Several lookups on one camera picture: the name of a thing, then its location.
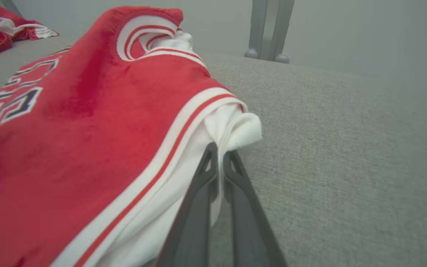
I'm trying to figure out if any grey double partition post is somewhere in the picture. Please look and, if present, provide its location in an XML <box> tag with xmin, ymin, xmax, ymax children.
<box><xmin>244</xmin><ymin>0</ymin><xmax>295</xmax><ymax>64</ymax></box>

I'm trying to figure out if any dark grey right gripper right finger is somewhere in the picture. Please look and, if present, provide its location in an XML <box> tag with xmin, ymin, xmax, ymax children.
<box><xmin>223</xmin><ymin>150</ymin><xmax>287</xmax><ymax>267</ymax></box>

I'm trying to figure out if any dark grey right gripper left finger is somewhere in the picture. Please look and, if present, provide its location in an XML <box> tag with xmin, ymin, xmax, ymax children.
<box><xmin>156</xmin><ymin>142</ymin><xmax>219</xmax><ymax>267</ymax></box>

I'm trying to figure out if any red basketball jersey white trim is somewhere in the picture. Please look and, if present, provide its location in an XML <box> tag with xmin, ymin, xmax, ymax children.
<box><xmin>0</xmin><ymin>6</ymin><xmax>263</xmax><ymax>267</ymax></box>

